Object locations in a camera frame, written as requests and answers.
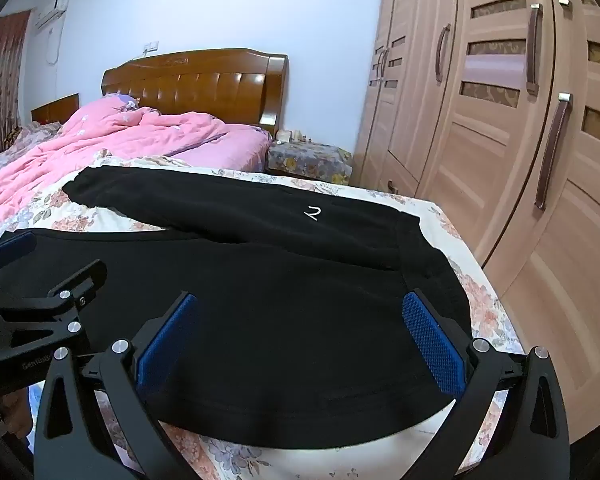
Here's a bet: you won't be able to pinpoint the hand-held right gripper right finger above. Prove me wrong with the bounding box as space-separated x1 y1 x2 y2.
401 287 572 480

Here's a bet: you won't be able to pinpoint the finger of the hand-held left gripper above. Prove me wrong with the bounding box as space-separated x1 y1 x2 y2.
0 259 108 346
0 232 38 291

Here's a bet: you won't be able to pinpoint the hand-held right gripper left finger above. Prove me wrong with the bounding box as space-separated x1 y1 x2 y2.
32 291 199 480

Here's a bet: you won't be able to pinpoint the black pants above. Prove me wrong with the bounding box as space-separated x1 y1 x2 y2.
0 166 473 448

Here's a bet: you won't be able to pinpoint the floral bed sheet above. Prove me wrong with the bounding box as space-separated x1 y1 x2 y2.
0 157 528 480

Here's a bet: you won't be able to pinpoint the grey patterned blanket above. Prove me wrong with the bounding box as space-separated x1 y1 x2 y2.
0 121 63 181

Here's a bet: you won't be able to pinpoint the pink quilt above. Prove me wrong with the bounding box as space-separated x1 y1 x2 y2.
0 92 273 241

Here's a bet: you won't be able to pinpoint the small wooden headboard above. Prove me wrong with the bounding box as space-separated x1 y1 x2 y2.
31 93 80 126

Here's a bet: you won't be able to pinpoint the brown patterned curtain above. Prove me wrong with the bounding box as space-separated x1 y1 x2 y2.
0 10 33 166

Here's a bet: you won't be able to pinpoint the purple pillow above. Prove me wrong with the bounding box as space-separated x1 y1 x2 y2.
105 92 142 112

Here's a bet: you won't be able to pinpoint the light wooden wardrobe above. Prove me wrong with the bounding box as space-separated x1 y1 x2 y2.
352 0 600 448

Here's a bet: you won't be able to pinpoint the floral covered nightstand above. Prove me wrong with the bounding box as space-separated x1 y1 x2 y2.
266 139 354 187

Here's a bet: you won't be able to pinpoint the large wooden bed headboard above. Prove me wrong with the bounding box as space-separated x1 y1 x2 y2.
101 48 289 139

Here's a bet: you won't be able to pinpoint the white air conditioner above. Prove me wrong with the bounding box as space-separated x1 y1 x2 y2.
34 0 72 29

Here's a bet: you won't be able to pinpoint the white air conditioner hose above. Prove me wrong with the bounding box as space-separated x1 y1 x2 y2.
45 26 64 67

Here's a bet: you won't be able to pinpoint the brown wardrobe handle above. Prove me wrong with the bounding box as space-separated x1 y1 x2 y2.
534 92 572 211
436 23 452 84
525 3 542 96

